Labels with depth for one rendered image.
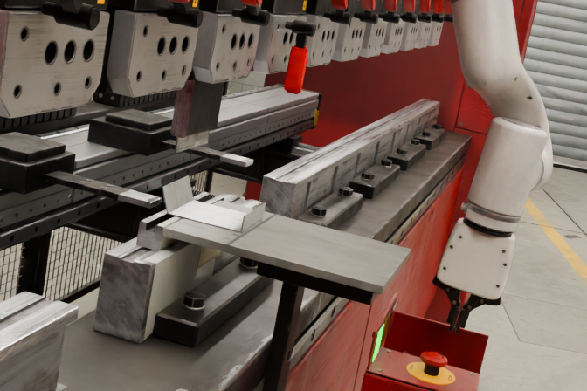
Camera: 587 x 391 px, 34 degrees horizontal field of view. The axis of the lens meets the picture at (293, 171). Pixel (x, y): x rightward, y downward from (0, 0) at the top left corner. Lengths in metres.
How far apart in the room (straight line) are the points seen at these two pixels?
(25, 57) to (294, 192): 0.94
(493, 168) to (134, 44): 0.69
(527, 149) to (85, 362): 0.70
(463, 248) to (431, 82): 1.86
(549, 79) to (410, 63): 5.53
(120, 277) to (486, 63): 0.63
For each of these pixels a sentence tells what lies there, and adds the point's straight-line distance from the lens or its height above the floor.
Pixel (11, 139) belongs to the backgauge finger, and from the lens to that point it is 1.30.
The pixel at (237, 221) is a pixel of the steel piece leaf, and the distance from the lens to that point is 1.19.
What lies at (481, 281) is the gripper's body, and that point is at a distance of 1.47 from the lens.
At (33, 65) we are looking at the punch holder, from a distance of 0.74.
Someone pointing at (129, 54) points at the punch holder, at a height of 1.22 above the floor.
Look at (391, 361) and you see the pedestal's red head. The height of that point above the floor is 0.78.
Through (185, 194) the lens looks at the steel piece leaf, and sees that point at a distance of 1.23.
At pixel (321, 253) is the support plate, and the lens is 1.13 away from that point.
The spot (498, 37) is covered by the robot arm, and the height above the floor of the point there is 1.27.
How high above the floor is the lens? 1.32
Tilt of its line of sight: 12 degrees down
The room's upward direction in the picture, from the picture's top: 11 degrees clockwise
